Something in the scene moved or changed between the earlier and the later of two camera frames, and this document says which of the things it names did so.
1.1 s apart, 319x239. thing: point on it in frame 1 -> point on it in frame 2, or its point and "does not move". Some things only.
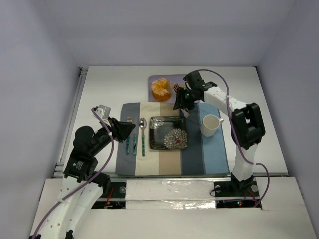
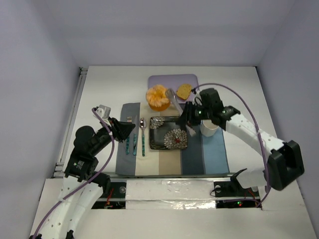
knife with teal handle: x=134 y=150 does not move
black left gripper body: x=114 y=128 does not move
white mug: x=210 y=125 does not move
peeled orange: x=161 y=89 -> x=156 y=98
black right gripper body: x=183 y=97 -> x=189 y=114
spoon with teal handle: x=142 y=124 does not move
